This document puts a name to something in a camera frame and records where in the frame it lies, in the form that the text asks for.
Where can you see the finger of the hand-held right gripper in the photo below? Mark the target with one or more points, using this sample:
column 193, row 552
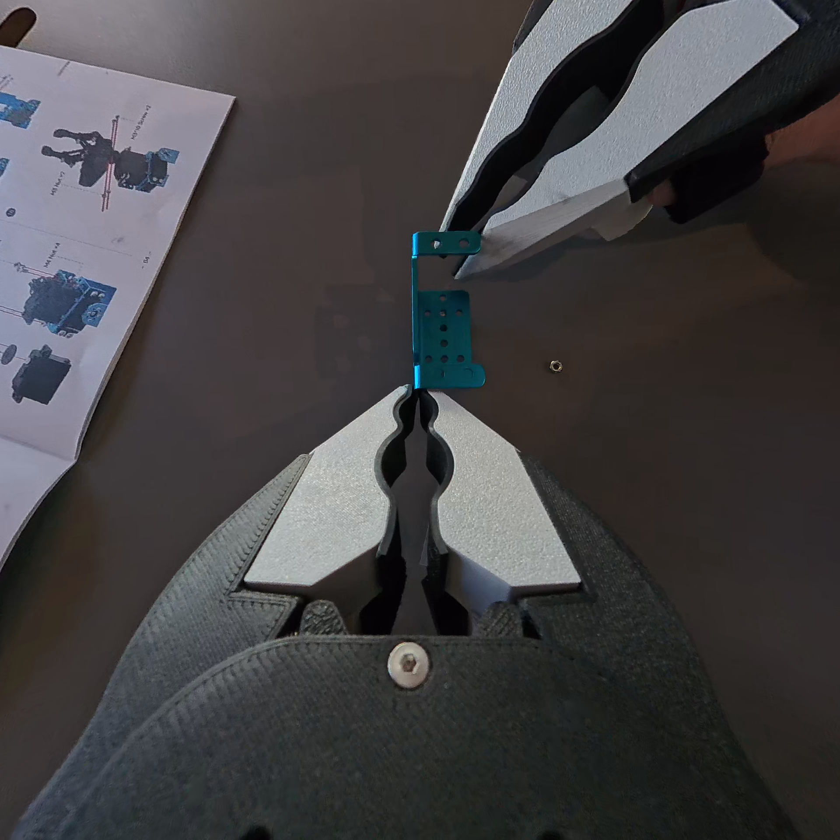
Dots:
column 544, row 59
column 689, row 85

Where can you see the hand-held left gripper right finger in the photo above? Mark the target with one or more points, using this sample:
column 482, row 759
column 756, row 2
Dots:
column 512, row 518

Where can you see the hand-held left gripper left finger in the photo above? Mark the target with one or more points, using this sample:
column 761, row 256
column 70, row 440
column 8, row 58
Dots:
column 321, row 518

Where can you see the blue metal bracket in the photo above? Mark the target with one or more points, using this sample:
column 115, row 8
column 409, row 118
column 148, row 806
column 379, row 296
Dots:
column 446, row 328

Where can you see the person's right hand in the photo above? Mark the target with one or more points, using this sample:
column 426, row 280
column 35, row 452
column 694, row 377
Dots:
column 807, row 131

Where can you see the white instruction booklet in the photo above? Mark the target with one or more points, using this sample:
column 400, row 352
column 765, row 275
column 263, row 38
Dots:
column 184, row 131

